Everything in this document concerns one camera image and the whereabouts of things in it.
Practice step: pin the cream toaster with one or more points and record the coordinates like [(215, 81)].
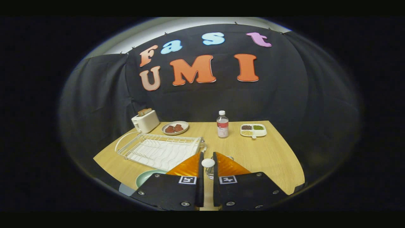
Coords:
[(147, 123)]

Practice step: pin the brown steak piece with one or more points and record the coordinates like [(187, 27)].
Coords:
[(178, 128), (169, 129)]

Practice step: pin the pale grey object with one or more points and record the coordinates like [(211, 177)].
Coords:
[(126, 189)]

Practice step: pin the pale green plate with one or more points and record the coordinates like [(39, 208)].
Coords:
[(145, 177)]

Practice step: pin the clear plastic bottle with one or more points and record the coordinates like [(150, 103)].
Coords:
[(222, 126)]

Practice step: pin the toast slices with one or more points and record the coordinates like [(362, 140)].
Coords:
[(144, 111)]

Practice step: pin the beige plate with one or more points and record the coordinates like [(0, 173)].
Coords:
[(183, 124)]

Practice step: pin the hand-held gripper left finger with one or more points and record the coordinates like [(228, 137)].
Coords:
[(200, 190)]

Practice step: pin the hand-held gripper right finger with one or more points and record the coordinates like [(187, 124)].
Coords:
[(216, 190)]

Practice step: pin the white divided bean dish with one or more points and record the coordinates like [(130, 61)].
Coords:
[(261, 133)]

